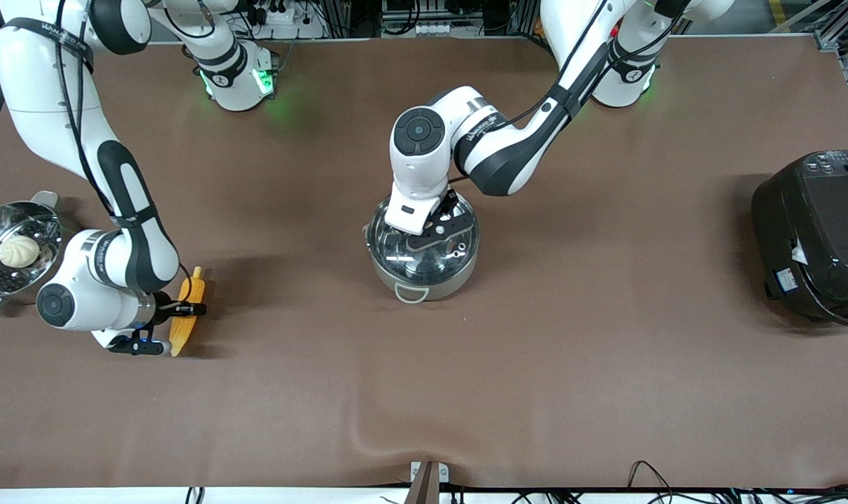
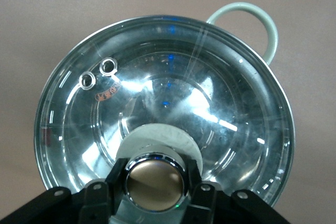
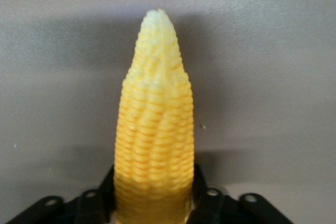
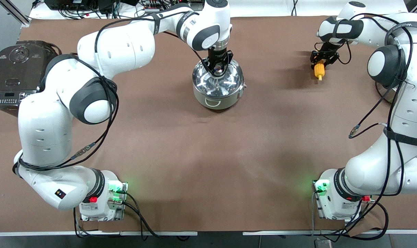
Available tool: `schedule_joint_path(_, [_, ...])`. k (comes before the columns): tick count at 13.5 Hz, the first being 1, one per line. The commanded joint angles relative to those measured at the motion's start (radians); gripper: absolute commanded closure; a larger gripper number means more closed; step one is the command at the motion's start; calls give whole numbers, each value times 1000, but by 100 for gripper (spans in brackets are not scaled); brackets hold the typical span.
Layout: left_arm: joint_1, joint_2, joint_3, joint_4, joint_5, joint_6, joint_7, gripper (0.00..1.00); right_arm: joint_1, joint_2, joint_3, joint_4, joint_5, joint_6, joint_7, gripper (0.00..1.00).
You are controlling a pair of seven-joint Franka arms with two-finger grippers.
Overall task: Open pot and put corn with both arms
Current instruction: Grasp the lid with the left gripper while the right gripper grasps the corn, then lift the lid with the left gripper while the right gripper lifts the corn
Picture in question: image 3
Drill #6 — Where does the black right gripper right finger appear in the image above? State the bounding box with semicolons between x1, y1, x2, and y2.
187;163;336;224

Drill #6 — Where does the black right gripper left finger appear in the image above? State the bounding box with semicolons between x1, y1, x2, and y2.
5;165;118;224

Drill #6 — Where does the yellow corn cob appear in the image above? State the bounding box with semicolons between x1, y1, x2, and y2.
113;8;196;224

